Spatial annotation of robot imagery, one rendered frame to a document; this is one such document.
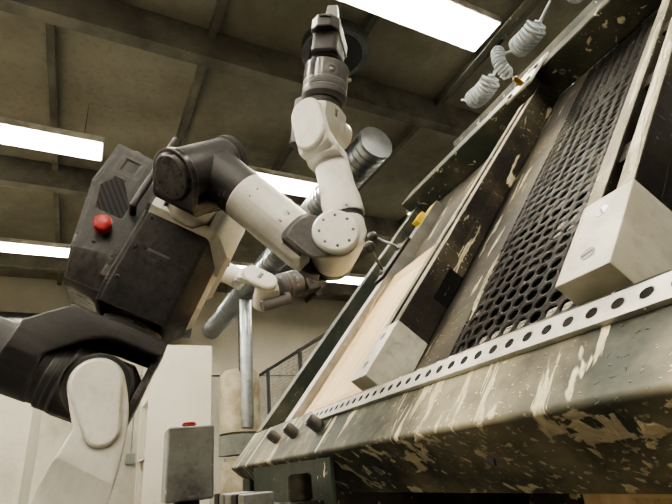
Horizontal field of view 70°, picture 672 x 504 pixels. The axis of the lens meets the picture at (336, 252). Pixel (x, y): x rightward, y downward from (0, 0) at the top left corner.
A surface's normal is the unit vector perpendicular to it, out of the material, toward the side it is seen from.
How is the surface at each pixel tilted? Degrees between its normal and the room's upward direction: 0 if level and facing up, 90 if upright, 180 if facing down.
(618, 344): 51
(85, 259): 114
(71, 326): 90
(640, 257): 90
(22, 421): 90
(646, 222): 90
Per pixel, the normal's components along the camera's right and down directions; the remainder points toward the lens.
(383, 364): 0.39, -0.41
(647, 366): -0.77, -0.64
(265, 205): 0.05, -0.41
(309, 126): -0.56, -0.21
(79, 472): 0.18, -0.06
